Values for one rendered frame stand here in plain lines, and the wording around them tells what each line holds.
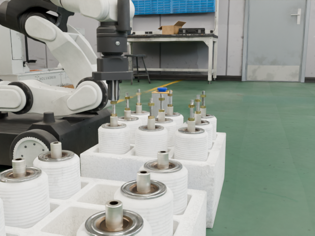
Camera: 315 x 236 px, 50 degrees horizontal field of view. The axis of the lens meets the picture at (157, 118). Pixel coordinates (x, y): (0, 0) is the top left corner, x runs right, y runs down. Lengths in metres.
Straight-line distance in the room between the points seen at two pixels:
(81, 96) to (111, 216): 0.94
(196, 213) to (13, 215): 0.32
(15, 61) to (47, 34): 2.25
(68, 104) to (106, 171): 0.47
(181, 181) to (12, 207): 0.30
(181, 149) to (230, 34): 5.19
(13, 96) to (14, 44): 2.16
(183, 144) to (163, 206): 0.42
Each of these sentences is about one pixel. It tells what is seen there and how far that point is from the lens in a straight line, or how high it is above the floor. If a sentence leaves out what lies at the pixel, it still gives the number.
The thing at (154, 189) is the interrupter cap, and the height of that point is 0.25.
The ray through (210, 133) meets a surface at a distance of 1.06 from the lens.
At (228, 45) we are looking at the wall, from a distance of 6.06.
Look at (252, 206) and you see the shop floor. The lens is 1.13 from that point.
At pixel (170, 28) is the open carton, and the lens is 5.73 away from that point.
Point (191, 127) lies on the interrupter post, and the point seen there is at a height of 0.26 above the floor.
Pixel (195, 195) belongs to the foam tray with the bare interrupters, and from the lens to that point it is 0.72.
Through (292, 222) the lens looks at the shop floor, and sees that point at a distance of 1.06.
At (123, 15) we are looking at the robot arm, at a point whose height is 0.57.
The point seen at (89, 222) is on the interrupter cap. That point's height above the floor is 0.25.
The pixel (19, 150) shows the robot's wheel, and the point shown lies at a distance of 1.32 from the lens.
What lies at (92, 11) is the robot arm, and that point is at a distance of 0.99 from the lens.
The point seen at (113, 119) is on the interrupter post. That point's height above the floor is 0.27.
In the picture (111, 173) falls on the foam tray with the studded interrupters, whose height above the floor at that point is 0.13.
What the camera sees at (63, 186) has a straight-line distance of 0.73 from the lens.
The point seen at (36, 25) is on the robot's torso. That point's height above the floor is 0.58.
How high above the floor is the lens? 0.47
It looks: 11 degrees down
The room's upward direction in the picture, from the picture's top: straight up
